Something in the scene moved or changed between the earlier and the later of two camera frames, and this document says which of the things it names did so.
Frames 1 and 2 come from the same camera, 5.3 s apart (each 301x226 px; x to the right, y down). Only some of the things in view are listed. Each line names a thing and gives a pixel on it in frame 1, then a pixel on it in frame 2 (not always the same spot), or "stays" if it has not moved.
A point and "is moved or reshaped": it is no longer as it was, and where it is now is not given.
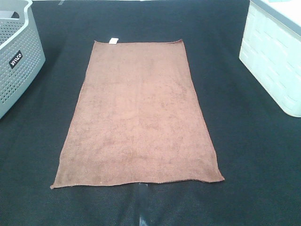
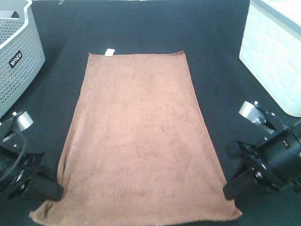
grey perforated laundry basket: (21, 54) stays
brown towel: (136, 116) is moved or reshaped
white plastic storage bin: (271, 48) stays
